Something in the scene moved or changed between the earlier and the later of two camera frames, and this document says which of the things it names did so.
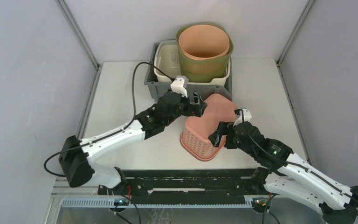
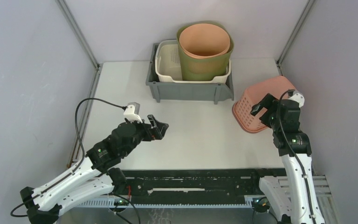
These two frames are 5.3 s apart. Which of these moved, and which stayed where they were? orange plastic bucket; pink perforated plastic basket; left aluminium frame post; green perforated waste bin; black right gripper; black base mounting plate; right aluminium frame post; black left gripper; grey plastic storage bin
Moved: black right gripper; pink perforated plastic basket; black left gripper
Stayed: orange plastic bucket; black base mounting plate; green perforated waste bin; right aluminium frame post; grey plastic storage bin; left aluminium frame post
